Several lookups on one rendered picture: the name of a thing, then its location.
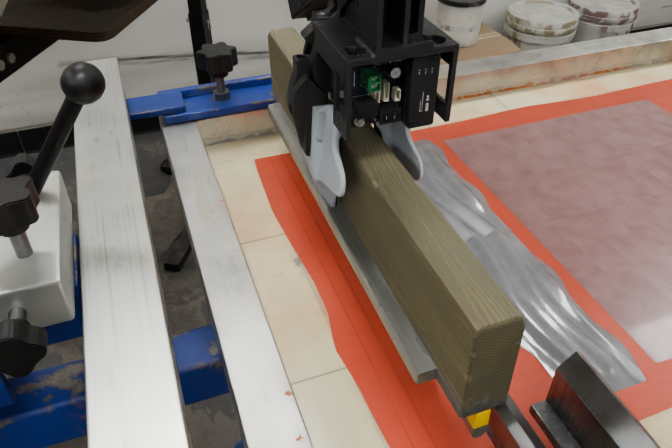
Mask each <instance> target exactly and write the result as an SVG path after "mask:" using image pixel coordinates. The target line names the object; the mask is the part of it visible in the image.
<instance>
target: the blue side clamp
mask: <svg viewBox="0 0 672 448"><path fill-rule="evenodd" d="M225 88H228V89H229V91H230V99H228V100H226V101H216V100H215V98H214V93H213V90H215V89H217V87H216V82H214V83H207V84H201V85H194V86H188V87H182V88H175V89H169V90H162V91H158V92H157V94H158V95H162V94H168V93H175V92H181V94H182V97H183V100H184V103H185V106H186V111H184V112H178V113H172V114H166V115H162V116H163V119H164V123H165V125H169V124H175V123H180V122H186V121H192V120H198V119H204V118H210V117H215V116H221V115H227V114H233V113H239V112H245V111H250V110H256V109H262V108H268V105H269V104H273V103H276V102H275V100H274V99H273V90H272V80H271V74H265V75H259V76H252V77H246V78H239V79H233V80H226V81H225Z"/></svg>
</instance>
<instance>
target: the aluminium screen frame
mask: <svg viewBox="0 0 672 448"><path fill-rule="evenodd" d="M671 60H672V27H668V28H662V29H655V30H649V31H643V32H637V33H631V34H625V35H619V36H613V37H607V38H601V39H595V40H589V41H583V42H577V43H571V44H565V45H558V46H552V47H546V48H540V49H534V50H528V51H522V52H516V53H510V54H504V55H498V56H492V57H486V58H480V59H474V60H468V61H461V62H457V67H456V75H455V82H454V90H453V97H452V101H454V100H459V99H465V98H470V97H476V96H481V95H487V94H492V93H497V92H503V91H508V90H514V89H519V88H525V87H530V86H535V85H541V84H546V83H552V82H557V81H563V80H568V79H573V78H579V77H584V76H590V75H595V74H601V73H606V72H612V71H617V70H622V69H628V68H633V67H639V66H644V65H650V64H655V63H660V62H666V61H671ZM448 71H449V64H443V65H440V68H439V77H438V85H437V93H438V94H439V95H440V96H442V97H443V98H444V99H445V95H446V87H447V79H448ZM158 117H159V122H160V127H161V132H162V137H163V141H164V145H165V149H166V153H167V156H168V160H169V164H170V168H171V172H172V175H173V179H174V183H175V187H176V191H177V194H178V198H179V202H180V206H181V210H182V213H183V217H184V221H185V225H186V228H187V232H188V236H189V240H190V244H191V247H192V251H193V255H194V259H195V263H196V266H197V270H198V274H199V278H200V282H201V285H202V289H203V293H204V297H205V301H206V304H207V308H208V312H209V316H210V320H211V323H212V327H213V331H214V335H215V339H216V342H217V346H218V350H219V354H220V358H221V361H222V365H223V369H224V373H225V377H226V380H227V384H228V388H229V392H230V396H231V399H232V403H233V407H234V411H235V415H236V418H237V422H238V426H239V430H240V434H241V437H242V441H243V445H244V448H314V447H313V445H312V442H311V439H310V436H309V433H308V431H307V428H306V425H305V422H304V420H303V417H302V414H301V411H300V409H299V406H298V403H297V400H296V397H295V395H294V392H293V389H292V386H291V384H290V381H289V378H288V375H287V373H286V370H285V367H284V364H283V361H282V359H281V356H280V353H279V350H278V348H277V345H276V342H275V339H274V337H273V334H272V331H271V328H270V325H269V323H268V320H267V317H266V314H265V312H264V309H263V306H262V303H261V301H260V298H259V295H258V292H257V289H256V287H255V284H254V281H253V278H252V276H251V273H250V270H249V267H248V265H247V262H246V259H245V256H244V253H243V251H242V248H241V245H240V242H239V240H238V237H237V234H236V231H235V228H234V226H233V223H232V220H231V217H230V215H229V212H228V209H227V206H226V204H225V201H224V198H223V195H222V192H221V190H220V187H219V184H218V181H217V179H216V176H215V173H214V170H213V168H212V165H211V162H210V159H209V156H208V154H207V151H206V148H205V146H209V145H215V144H220V143H226V142H231V141H236V140H242V139H248V138H253V137H258V136H264V135H269V134H275V133H279V132H278V130H277V128H276V127H275V125H274V123H273V121H272V119H271V117H270V116H269V114H268V108H262V109H256V110H250V111H245V112H239V113H233V114H227V115H221V116H215V117H210V118H204V119H198V120H192V121H186V122H180V123H175V124H169V125H165V123H164V119H163V116H162V115H160V116H158Z"/></svg>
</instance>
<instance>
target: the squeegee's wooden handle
mask: <svg viewBox="0 0 672 448"><path fill-rule="evenodd" d="M304 44H305V41H304V40H303V39H302V37H301V36H300V35H299V33H298V32H297V31H296V30H295V28H292V27H287V28H281V29H274V30H272V31H270V32H269V34H268V47H269V58H270V69H271V80H272V90H273V99H274V100H275V102H276V103H278V102H280V104H281V105H282V107H283V109H284V111H285V112H286V114H287V116H288V117H289V119H290V121H291V122H292V120H291V117H290V114H289V110H288V104H287V92H288V85H289V81H290V77H291V74H292V71H293V59H292V56H293V55H295V54H303V48H304ZM339 151H340V156H341V160H342V164H343V168H344V172H345V178H346V186H345V193H344V196H343V197H338V202H339V203H340V205H341V207H342V208H343V210H344V212H345V214H346V215H347V217H348V219H349V220H350V222H351V224H352V225H353V227H354V229H355V230H356V232H357V234H358V236H359V237H360V239H361V241H362V242H363V244H364V246H365V247H366V249H367V251H368V252H369V254H370V256H371V257H372V259H373V261H374V263H375V264H376V266H377V268H378V269H379V271H380V273H381V274H382V276H383V278H384V279H385V281H386V283H387V285H388V286H389V288H390V290H391V291H392V293H393V295H394V296H395V298H396V300H397V301H398V303H399V305H400V306H401V308H402V310H403V312H404V313H405V315H406V317H407V318H408V320H409V322H410V323H411V325H412V327H413V328H414V330H415V332H416V333H417V335H418V337H419V339H420V340H421V342H422V344H423V345H424V347H425V349H426V350H427V352H428V354H429V355H430V357H431V359H432V361H433V362H434V364H435V366H436V367H437V371H436V379H437V381H438V383H439V384H440V386H441V388H442V389H443V391H444V393H445V395H446V396H447V398H448V400H449V401H450V403H451V405H452V407H453V408H454V410H455V412H456V413H457V415H458V417H461V418H465V417H468V416H470V415H473V414H476V413H479V412H482V411H485V410H488V409H490V408H493V407H496V406H499V405H502V404H505V403H506V400H507V396H508V392H509V388H510V384H511V381H512V377H513V373H514V369H515V365H516V361H517V357H518V353H519V349H520V345H521V341H522V337H523V333H524V329H525V320H524V318H523V316H522V315H521V313H520V312H519V311H518V310H517V308H516V307H515V306H514V305H513V303H512V302H511V301H510V300H509V298H508V297H507V296H506V295H505V293H504V292H503V291H502V289H501V288H500V287H499V286H498V284H497V283H496V282H495V281H494V279H493V278H492V277H491V276H490V274H489V273H488V272H487V271H486V269H485V268H484V267H483V266H482V264H481V263H480V262H479V260H478V259H477V258H476V257H475V255H474V254H473V253H472V252H471V250H470V249H469V248H468V247H467V245H466V244H465V243H464V242H463V240H462V239H461V238H460V237H459V235H458V234H457V233H456V231H455V230H454V229H453V228H452V226H451V225H450V224H449V223H448V221H447V220H446V219H445V218H444V216H443V215H442V214H441V213H440V211H439V210H438V209H437V208H436V206H435V205H434V204H433V202H432V201H431V200H430V199H429V197H428V196H427V195H426V194H425V192H424V191H423V190H422V189H421V187H420V186H419V185H418V184H417V182H416V181H415V180H414V179H413V177H412V176H411V175H410V173H409V172H408V171H407V170H406V168H405V167H404V166H403V165H402V163H401V162H400V161H399V160H398V158H397V157H396V156H395V155H394V153H393V152H392V151H391V149H390V148H389V147H388V146H387V144H386V143H385V142H384V141H383V139H382V138H381V137H380V136H379V134H378V133H377V132H376V131H375V129H374V128H373V127H372V126H371V124H365V126H362V127H354V128H351V140H349V141H345V139H344V138H343V136H342V137H341V138H340V140H339Z"/></svg>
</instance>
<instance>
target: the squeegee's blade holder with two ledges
mask: <svg viewBox="0 0 672 448"><path fill-rule="evenodd" d="M268 114H269V116H270V117H271V119H272V121H273V123H274V125H275V127H276V128H277V130H278V132H279V134H280V136H281V138H282V139H283V141H284V143H285V145H286V147H287V149H288V150H289V152H290V154H291V156H292V158H293V160H294V161H295V163H296V165H297V167H298V169H299V171H300V172H301V174H302V176H303V178H304V180H305V182H306V183H307V185H308V187H309V189H310V191H311V193H312V194H313V196H314V198H315V200H316V202H317V204H318V206H319V207H320V209H321V211H322V213H323V215H324V217H325V218H326V220H327V222H328V224H329V226H330V228H331V229H332V231H333V233H334V235H335V237H336V239H337V240H338V242H339V244H340V246H341V248H342V250H343V251H344V253H345V255H346V257H347V259H348V261H349V262H350V264H351V266H352V268H353V270H354V272H355V273H356V275H357V277H358V279H359V281H360V283H361V284H362V286H363V288H364V290H365V292H366V294H367V295H368V297H369V299H370V301H371V303H372V305H373V307H374V308H375V310H376V312H377V314H378V316H379V318H380V319H381V321H382V323H383V325H384V327H385V329H386V330H387V332H388V334H389V336H390V338H391V340H392V341H393V343H394V345H395V347H396V349H397V351H398V352H399V354H400V356H401V358H402V360H403V362H404V363H405V365H406V367H407V369H408V371H409V373H410V374H411V376H412V378H413V380H414V382H416V383H417V384H421V383H424V382H427V381H430V380H433V379H436V371H437V367H436V366H435V364H434V362H433V361H432V359H431V357H430V355H429V354H428V352H427V350H426V349H425V347H424V345H423V344H422V342H421V340H420V339H419V337H418V335H417V333H416V332H415V330H414V328H413V327H412V325H411V323H410V322H409V320H408V318H407V317H406V315H405V313H404V312H403V310H402V308H401V306H400V305H399V303H398V301H397V300H396V298H395V296H394V295H393V293H392V291H391V290H390V288H389V286H388V285H387V283H386V281H385V279H384V278H383V276H382V274H381V273H380V271H379V269H378V268H377V266H376V264H375V263H374V261H373V259H372V257H371V256H370V254H369V252H368V251H367V249H366V247H365V246H364V244H363V242H362V241H361V239H360V237H359V236H358V234H357V232H356V230H355V229H354V227H353V225H352V224H351V222H350V220H349V219H348V217H347V215H346V214H345V212H344V210H343V208H342V207H341V205H340V203H339V202H338V200H337V206H335V207H331V206H330V205H329V204H328V203H327V202H326V200H325V199H324V198H323V197H322V195H321V194H320V192H319V190H318V189H317V187H316V185H315V183H314V181H313V178H312V176H311V173H310V170H309V168H308V165H307V162H306V159H305V157H304V154H303V151H302V148H301V146H300V143H299V141H298V138H297V135H296V132H295V129H294V126H293V124H292V122H291V121H290V119H289V117H288V116H287V114H286V112H285V111H284V109H283V107H282V105H281V104H280V102H278V103H273V104H269V105H268Z"/></svg>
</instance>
